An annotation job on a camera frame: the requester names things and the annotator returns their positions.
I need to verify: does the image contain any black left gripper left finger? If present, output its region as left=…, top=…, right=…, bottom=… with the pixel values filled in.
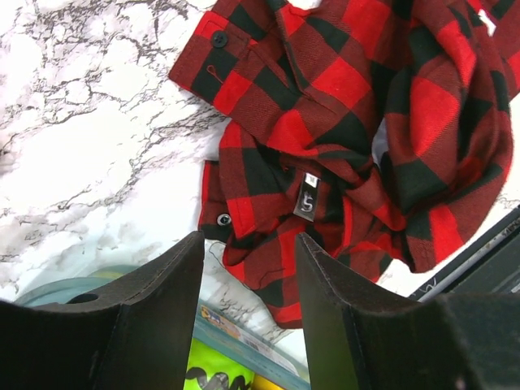
left=1, top=232, right=205, bottom=389

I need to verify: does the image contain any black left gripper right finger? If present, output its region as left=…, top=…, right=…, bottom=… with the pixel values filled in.
left=296, top=233, right=519, bottom=389

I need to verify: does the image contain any red black plaid shirt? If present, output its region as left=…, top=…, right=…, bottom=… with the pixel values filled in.
left=169, top=1, right=519, bottom=329

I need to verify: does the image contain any teal plastic fruit tray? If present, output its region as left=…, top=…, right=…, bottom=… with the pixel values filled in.
left=15, top=265, right=310, bottom=389

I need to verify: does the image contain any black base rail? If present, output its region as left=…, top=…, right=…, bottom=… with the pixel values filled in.
left=409, top=207, right=519, bottom=302

